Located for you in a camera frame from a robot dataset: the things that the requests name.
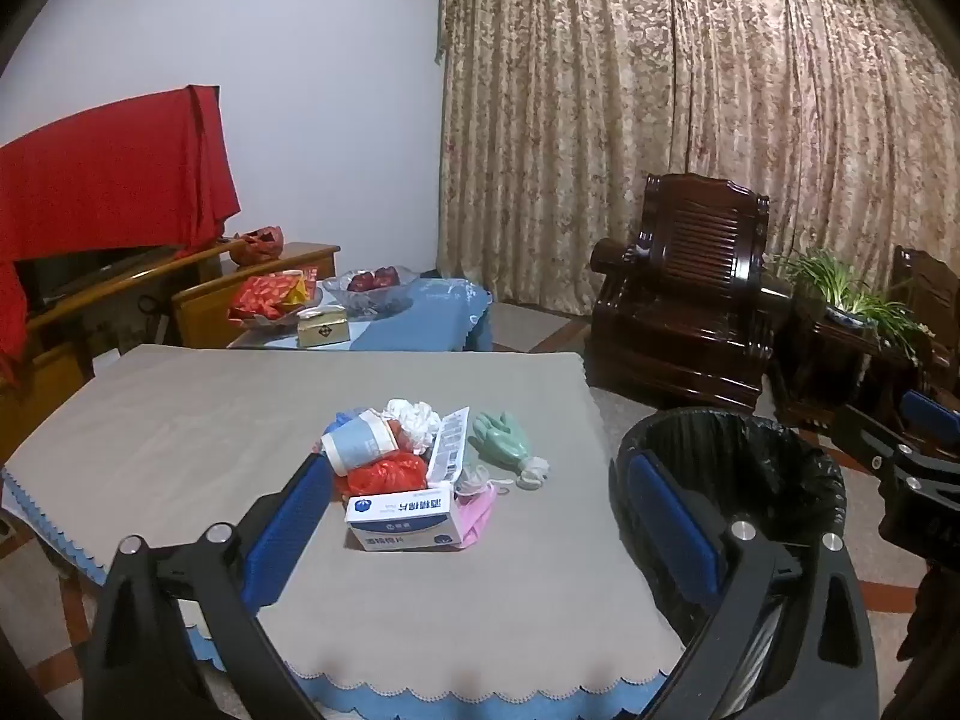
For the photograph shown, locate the patterned red plastic bag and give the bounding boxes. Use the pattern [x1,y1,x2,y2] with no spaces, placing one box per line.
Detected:
[229,225,287,267]

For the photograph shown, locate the white blue cardboard box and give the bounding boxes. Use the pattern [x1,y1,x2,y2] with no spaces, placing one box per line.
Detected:
[343,481,464,552]

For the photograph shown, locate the trash bin with black liner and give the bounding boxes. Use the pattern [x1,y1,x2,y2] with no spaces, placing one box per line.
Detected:
[611,405,848,720]

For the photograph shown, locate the glass plate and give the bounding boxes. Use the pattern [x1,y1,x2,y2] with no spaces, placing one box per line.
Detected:
[240,306,325,332]

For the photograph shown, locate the green rubber glove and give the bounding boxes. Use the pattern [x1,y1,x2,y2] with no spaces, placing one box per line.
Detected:
[471,411,552,492]

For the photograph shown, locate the cushioned dark wooden armchair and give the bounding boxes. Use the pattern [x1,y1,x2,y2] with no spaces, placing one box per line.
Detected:
[889,244,960,391]

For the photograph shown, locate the white blister pack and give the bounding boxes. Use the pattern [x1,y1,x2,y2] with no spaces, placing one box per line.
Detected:
[426,406,472,485]

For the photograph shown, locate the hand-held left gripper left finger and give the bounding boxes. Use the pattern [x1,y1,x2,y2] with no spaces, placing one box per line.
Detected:
[81,452,335,720]

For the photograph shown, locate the red cloth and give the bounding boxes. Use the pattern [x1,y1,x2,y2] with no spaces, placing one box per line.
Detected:
[0,84,242,383]

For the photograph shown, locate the red snack packet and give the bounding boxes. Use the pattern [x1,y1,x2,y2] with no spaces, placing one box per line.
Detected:
[229,271,301,320]

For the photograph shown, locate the red snack packets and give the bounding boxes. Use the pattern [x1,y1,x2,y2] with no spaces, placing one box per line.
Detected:
[171,241,342,350]

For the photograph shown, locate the white blue paper cup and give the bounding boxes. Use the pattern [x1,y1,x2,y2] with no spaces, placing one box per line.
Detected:
[321,414,398,477]

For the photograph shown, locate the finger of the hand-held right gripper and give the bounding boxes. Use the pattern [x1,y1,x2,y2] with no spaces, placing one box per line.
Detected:
[900,388,960,458]
[829,403,912,477]

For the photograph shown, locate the white tissue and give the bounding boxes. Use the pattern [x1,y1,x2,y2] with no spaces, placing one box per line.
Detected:
[384,397,447,451]

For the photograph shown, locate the blue coffee table cloth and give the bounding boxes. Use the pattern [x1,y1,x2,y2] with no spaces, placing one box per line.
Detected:
[229,277,496,353]

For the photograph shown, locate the floral beige curtain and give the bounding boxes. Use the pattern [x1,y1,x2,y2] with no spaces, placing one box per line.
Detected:
[435,0,960,331]

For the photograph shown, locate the glass fruit bowl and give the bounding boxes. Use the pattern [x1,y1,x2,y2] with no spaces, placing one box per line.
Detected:
[322,265,422,317]

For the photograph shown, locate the gold tissue box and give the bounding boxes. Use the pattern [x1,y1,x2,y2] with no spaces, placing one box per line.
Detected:
[296,307,351,350]

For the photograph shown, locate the pink face mask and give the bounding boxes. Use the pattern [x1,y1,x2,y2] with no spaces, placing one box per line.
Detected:
[452,463,512,550]

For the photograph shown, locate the dark wooden side table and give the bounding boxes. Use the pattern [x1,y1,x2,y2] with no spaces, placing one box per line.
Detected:
[772,292,925,430]

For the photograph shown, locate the potted green plant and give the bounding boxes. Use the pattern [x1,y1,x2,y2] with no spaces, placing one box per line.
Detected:
[772,247,932,361]

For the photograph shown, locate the black television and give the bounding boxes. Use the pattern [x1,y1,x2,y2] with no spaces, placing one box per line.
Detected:
[15,242,188,316]

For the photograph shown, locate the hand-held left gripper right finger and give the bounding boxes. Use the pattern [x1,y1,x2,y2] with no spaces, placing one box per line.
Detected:
[626,450,880,720]

